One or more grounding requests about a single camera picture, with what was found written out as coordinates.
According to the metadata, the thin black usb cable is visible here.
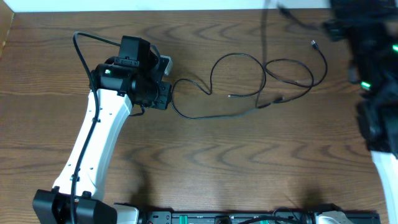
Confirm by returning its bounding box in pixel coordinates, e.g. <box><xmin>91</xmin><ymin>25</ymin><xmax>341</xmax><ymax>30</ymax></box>
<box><xmin>255</xmin><ymin>6</ymin><xmax>328</xmax><ymax>108</ymax></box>

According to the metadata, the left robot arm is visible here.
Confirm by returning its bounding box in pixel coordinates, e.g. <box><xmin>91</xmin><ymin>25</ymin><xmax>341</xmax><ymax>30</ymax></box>
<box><xmin>32</xmin><ymin>35</ymin><xmax>173</xmax><ymax>223</ymax></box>

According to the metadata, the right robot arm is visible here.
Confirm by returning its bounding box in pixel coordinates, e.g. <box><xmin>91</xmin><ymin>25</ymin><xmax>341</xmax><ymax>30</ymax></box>
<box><xmin>323</xmin><ymin>0</ymin><xmax>397</xmax><ymax>223</ymax></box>

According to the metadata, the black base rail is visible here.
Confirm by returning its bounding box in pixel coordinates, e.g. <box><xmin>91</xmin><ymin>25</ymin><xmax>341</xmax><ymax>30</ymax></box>
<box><xmin>113</xmin><ymin>203</ymin><xmax>382</xmax><ymax>224</ymax></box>

